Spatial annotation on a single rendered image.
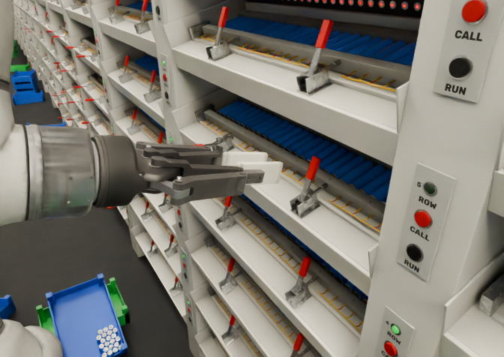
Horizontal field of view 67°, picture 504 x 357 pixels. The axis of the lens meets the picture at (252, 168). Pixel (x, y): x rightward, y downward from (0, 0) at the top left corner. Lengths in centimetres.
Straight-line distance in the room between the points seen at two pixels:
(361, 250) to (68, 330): 129
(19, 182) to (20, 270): 178
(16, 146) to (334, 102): 34
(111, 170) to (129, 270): 155
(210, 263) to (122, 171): 73
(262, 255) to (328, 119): 40
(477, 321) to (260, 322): 55
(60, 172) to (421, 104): 33
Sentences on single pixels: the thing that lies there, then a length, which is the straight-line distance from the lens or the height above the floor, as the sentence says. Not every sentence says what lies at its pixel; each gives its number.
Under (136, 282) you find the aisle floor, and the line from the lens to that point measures 185.
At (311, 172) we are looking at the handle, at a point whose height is 97.
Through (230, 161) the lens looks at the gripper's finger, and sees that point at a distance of 50.
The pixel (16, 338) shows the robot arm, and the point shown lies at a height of 52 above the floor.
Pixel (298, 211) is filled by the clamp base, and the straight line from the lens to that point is 58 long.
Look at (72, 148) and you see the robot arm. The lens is 38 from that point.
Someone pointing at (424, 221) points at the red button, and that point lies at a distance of 41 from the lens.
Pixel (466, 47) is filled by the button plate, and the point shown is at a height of 118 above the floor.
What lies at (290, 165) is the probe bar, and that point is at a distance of 68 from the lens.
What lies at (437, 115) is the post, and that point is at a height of 112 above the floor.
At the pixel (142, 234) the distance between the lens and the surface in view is 190.
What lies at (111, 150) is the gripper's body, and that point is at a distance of 39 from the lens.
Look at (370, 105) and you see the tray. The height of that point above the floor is 110.
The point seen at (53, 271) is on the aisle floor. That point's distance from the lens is 205.
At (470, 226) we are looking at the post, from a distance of 40.
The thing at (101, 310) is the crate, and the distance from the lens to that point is 165.
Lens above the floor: 123
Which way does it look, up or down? 27 degrees down
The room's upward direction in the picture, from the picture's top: straight up
